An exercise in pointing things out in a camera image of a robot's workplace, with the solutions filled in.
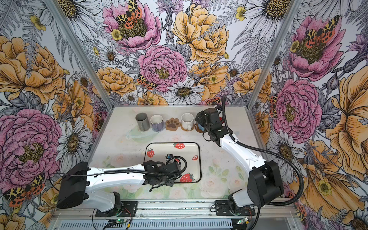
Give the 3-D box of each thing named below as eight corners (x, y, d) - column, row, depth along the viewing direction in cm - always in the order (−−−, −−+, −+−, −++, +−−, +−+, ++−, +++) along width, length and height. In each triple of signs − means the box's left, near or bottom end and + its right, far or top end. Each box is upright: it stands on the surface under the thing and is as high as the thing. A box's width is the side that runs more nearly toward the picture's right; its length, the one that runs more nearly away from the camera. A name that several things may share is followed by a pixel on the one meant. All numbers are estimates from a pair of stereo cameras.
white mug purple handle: (151, 134, 107) (148, 127, 100) (153, 122, 114) (151, 114, 107) (163, 134, 107) (161, 127, 100) (165, 122, 114) (163, 114, 107)
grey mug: (136, 127, 110) (132, 117, 101) (145, 121, 114) (142, 110, 105) (144, 134, 106) (140, 124, 97) (153, 127, 110) (150, 117, 101)
